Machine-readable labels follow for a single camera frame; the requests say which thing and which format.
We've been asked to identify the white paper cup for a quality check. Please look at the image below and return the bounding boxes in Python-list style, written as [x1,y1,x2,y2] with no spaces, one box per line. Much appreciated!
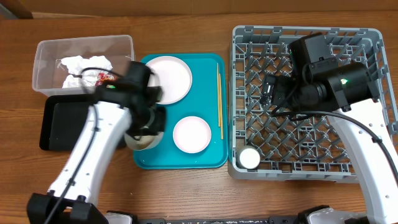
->
[236,146,261,170]

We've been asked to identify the pink shallow bowl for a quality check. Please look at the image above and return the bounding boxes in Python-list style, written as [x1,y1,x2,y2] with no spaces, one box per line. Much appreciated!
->
[172,116,211,154]

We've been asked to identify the large white plate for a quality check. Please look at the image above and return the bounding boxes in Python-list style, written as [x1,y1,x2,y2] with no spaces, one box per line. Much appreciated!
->
[146,56,193,105]

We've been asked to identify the white bowl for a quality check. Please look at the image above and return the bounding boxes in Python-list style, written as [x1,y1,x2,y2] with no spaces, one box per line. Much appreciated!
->
[124,132,164,151]

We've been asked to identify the red snack wrapper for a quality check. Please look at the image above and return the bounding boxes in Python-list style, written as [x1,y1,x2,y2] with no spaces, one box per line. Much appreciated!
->
[95,72,116,86]

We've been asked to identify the white tissue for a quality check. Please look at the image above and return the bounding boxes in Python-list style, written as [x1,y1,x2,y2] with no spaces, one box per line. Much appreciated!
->
[60,55,113,88]

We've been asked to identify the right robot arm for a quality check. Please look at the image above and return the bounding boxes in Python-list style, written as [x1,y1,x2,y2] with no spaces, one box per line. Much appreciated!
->
[261,33,397,223]

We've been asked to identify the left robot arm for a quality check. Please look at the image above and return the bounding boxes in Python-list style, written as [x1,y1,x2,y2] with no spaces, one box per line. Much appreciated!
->
[26,61,166,224]

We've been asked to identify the grey dishwasher rack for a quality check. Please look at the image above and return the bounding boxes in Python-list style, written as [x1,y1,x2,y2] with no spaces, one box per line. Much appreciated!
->
[228,26,397,183]

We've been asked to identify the wooden chopstick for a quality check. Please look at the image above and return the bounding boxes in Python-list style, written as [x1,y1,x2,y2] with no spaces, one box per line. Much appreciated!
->
[220,75,224,140]
[216,63,221,127]

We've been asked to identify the teal plastic tray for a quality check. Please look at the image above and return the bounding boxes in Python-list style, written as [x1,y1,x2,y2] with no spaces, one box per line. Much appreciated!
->
[133,53,229,169]

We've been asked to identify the black tray bin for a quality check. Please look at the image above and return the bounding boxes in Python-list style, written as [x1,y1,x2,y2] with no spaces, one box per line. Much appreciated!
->
[39,95,91,151]

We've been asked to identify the clear plastic bin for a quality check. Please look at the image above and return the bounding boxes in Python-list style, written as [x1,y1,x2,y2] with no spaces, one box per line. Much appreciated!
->
[32,35,134,96]

